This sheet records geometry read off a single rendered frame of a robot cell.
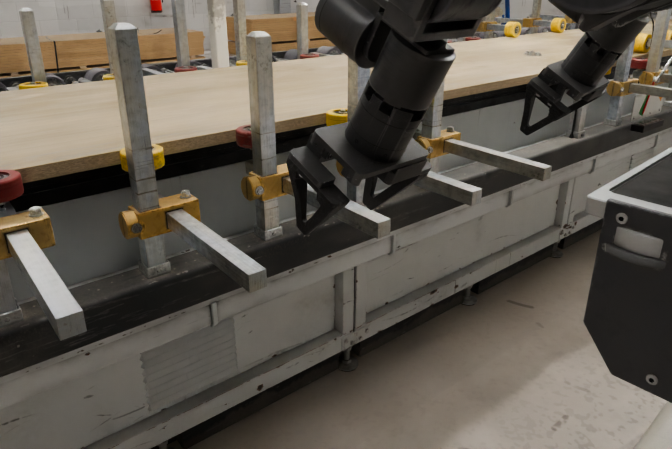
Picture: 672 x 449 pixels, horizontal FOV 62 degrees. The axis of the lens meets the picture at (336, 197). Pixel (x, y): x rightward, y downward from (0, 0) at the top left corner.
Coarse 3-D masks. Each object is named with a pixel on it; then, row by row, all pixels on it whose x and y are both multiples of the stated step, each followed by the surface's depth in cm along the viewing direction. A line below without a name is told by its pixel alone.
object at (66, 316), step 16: (0, 208) 92; (16, 240) 82; (32, 240) 82; (16, 256) 79; (32, 256) 78; (32, 272) 73; (48, 272) 73; (32, 288) 74; (48, 288) 70; (64, 288) 70; (48, 304) 66; (64, 304) 66; (64, 320) 64; (80, 320) 65; (64, 336) 65
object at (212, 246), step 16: (176, 224) 97; (192, 224) 95; (192, 240) 93; (208, 240) 90; (224, 240) 90; (208, 256) 89; (224, 256) 84; (240, 256) 84; (224, 272) 86; (240, 272) 81; (256, 272) 80; (256, 288) 81
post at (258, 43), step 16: (256, 32) 103; (256, 48) 103; (256, 64) 104; (256, 80) 105; (272, 80) 107; (256, 96) 106; (272, 96) 108; (256, 112) 108; (272, 112) 109; (256, 128) 109; (272, 128) 110; (256, 144) 111; (272, 144) 111; (256, 160) 112; (272, 160) 112; (256, 208) 117; (272, 208) 116; (272, 224) 117
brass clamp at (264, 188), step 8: (280, 168) 117; (248, 176) 112; (256, 176) 112; (264, 176) 112; (272, 176) 112; (280, 176) 114; (248, 184) 111; (256, 184) 111; (264, 184) 112; (272, 184) 113; (280, 184) 114; (248, 192) 112; (256, 192) 111; (264, 192) 112; (272, 192) 114; (280, 192) 115; (264, 200) 113
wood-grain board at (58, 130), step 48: (480, 48) 257; (528, 48) 257; (0, 96) 156; (48, 96) 156; (96, 96) 156; (192, 96) 156; (240, 96) 156; (288, 96) 156; (336, 96) 156; (0, 144) 112; (48, 144) 112; (96, 144) 112; (192, 144) 118
